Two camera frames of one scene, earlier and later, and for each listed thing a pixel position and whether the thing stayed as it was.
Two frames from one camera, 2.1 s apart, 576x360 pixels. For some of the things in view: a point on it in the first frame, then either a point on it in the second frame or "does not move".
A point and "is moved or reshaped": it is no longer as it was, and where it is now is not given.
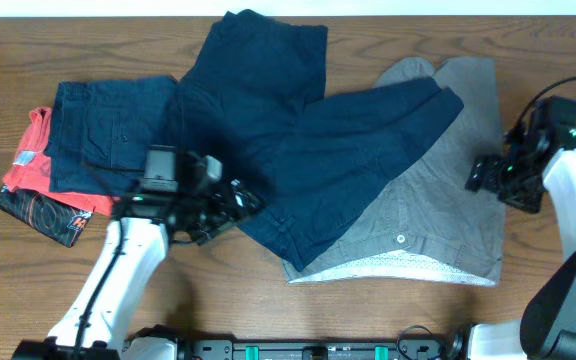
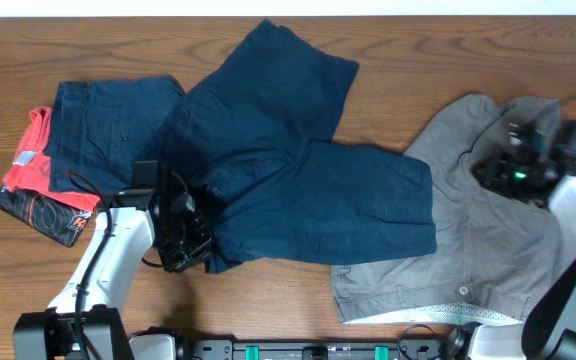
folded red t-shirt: [29, 167] does not move
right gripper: [485, 174] does not move
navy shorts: [254, 93] is moved or reshaped
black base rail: [425, 348] does not move
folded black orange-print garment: [42, 213] does not move
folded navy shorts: [101, 131] does not move
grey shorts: [448, 222] -> [495, 256]
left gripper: [240, 201] -> [188, 240]
